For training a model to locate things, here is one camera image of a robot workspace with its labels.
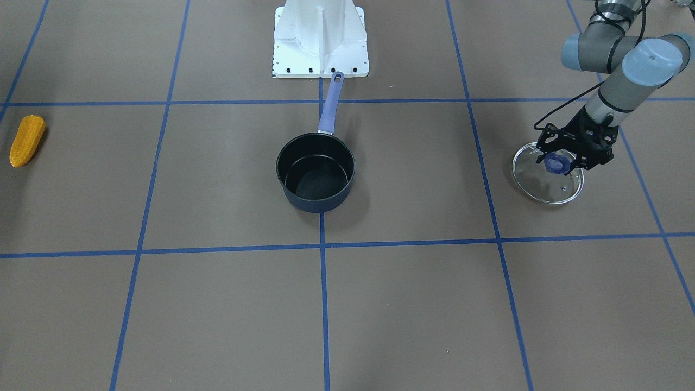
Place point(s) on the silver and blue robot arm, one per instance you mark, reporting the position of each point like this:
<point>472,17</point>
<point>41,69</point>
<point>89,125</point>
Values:
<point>635,67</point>

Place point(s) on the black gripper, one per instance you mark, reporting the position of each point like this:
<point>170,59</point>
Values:
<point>582,131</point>

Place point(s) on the dark blue saucepan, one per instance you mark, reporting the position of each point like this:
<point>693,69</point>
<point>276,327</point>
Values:
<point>316,169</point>

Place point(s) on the yellow corn cob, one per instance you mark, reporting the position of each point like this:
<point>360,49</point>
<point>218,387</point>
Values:
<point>29,133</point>

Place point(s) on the glass lid with blue knob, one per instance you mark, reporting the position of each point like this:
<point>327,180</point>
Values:
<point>547,179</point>

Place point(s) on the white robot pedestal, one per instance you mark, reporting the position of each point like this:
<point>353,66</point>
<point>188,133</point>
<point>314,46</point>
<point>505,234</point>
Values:
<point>314,39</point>

